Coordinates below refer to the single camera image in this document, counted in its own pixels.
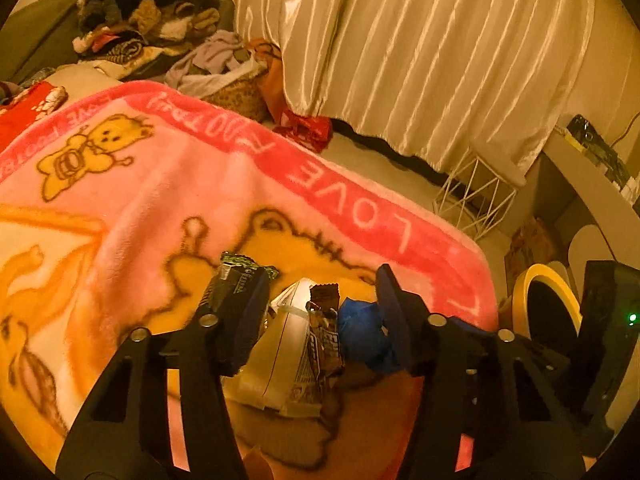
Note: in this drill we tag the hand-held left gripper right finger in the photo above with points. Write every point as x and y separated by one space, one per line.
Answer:
395 310

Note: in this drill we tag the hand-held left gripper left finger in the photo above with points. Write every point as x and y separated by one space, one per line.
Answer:
247 320

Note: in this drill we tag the blue plastic bag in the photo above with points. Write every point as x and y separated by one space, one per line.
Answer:
360 330

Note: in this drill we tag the white packet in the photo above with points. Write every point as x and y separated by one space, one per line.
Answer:
280 360

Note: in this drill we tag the green snack wrapper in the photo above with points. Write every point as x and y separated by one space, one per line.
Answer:
250 261

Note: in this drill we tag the brown snack wrapper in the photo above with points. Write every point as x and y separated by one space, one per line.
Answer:
320 345

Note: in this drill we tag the yellow trash bin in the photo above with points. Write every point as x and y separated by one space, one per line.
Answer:
530 275

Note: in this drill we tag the white chair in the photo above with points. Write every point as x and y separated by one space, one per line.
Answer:
590 250

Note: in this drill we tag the patterned paper bag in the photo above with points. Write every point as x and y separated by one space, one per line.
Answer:
530 250

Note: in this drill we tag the pink printed blanket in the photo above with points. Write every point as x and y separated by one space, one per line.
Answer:
150 185

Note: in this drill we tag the white vanity desk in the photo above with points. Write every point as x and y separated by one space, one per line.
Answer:
575 175

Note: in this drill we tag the black glossy bag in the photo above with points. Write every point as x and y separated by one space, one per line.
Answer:
595 142

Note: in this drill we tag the red shopping bag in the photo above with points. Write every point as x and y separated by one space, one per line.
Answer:
305 127

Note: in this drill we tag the leopard print basket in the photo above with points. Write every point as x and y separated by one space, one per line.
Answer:
245 97

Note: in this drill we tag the orange bag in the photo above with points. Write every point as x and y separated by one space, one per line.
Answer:
270 80

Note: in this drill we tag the cream satin curtain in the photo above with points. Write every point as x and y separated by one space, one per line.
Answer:
425 50

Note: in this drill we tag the lavender cloth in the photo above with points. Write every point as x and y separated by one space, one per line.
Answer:
220 52

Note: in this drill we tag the red cushion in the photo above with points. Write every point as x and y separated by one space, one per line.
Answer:
25 115

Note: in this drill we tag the pile of clothes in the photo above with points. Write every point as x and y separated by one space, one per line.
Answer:
150 10

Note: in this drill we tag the olive green bedsheet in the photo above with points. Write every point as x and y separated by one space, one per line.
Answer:
40 35

